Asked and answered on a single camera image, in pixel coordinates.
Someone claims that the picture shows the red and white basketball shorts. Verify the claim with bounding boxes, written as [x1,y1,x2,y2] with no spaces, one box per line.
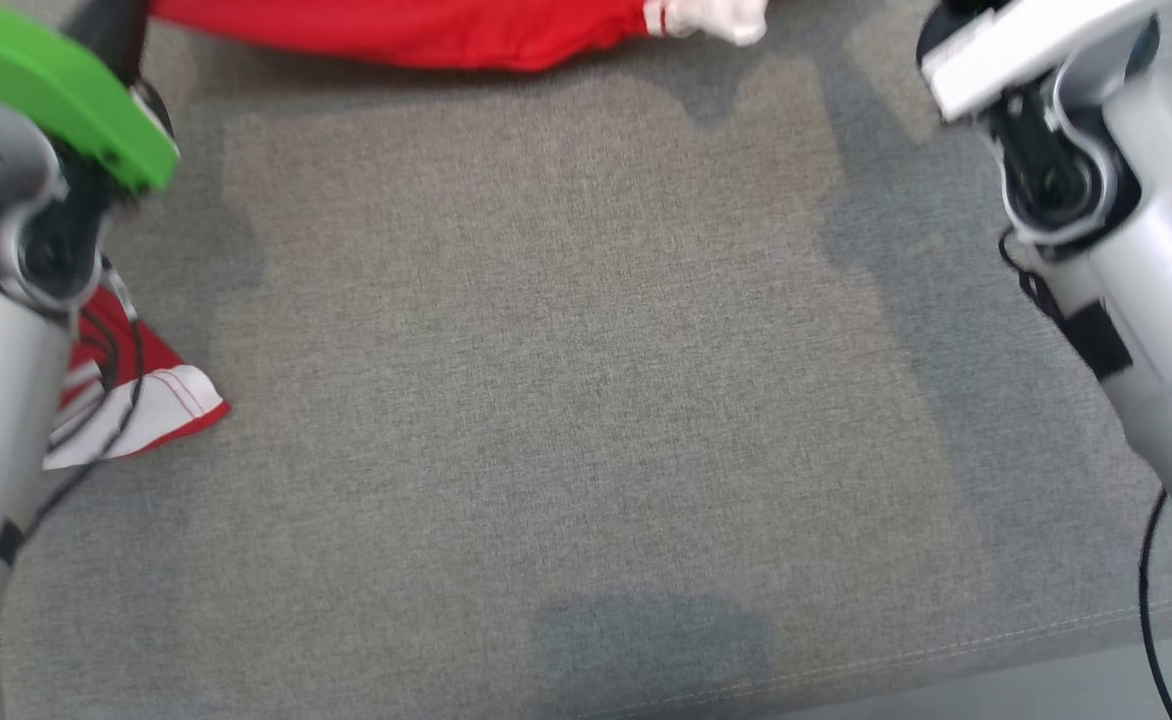
[43,283,232,471]

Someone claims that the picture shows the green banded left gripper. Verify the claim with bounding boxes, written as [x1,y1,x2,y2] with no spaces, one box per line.
[0,0,183,193]

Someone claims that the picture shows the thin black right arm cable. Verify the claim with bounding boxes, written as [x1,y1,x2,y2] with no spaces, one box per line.
[996,228,1172,720]

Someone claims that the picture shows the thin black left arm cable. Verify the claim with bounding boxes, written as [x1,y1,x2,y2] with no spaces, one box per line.
[26,262,147,541]

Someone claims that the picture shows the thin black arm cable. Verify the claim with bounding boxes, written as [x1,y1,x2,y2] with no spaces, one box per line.
[996,228,1172,720]
[26,262,147,541]

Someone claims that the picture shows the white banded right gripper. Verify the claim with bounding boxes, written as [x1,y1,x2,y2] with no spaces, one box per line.
[916,0,1172,124]

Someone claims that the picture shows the red number 23 basketball jersey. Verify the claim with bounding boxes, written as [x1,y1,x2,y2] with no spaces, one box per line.
[149,0,769,73]

